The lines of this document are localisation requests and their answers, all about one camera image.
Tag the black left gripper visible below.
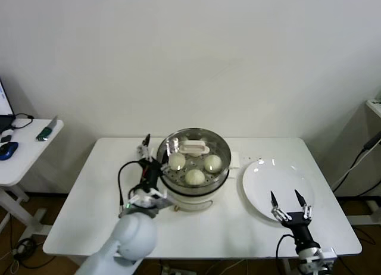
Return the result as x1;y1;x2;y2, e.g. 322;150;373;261
136;133;175;192

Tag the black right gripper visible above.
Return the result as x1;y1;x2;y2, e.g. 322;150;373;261
270;189;318;252

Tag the white steamed baozi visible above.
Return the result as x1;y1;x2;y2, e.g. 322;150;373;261
185;168;206;186
168;154;186;171
204;154;223;173

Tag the glass lid with cream handle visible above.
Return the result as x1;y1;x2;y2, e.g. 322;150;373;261
157;127;232;185

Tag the stainless steel steamer basket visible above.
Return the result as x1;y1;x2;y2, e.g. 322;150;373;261
148;127;241;195

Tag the white round plate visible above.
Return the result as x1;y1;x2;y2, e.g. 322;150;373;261
242;158;316;223

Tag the white electric cooker base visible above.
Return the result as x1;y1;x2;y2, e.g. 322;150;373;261
148;155;241;213

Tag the white floor power strip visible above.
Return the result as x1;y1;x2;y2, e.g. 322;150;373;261
162;265;196;275

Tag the white side table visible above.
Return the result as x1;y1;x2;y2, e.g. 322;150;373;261
0;118;65;237

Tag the blue computer mouse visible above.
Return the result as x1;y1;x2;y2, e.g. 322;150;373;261
0;141;19;161

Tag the small black dongle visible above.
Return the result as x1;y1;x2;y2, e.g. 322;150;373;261
0;128;15;143

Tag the black laptop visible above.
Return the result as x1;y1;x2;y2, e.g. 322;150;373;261
0;77;16;133

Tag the black floor power adapter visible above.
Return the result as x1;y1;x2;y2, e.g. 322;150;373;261
11;237;36;261

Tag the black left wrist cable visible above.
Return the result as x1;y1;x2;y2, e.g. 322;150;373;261
117;160;146;212

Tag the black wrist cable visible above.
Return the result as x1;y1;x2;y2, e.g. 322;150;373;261
117;160;146;212
275;233;295;260

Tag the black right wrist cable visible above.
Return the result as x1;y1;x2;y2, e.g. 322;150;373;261
275;233;295;260

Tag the white power cable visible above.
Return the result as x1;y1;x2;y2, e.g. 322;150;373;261
330;149;368;192

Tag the green handled knife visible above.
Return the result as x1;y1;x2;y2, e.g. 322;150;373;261
35;115;58;142

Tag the thin black looped cable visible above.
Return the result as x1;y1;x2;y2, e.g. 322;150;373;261
10;112;34;130

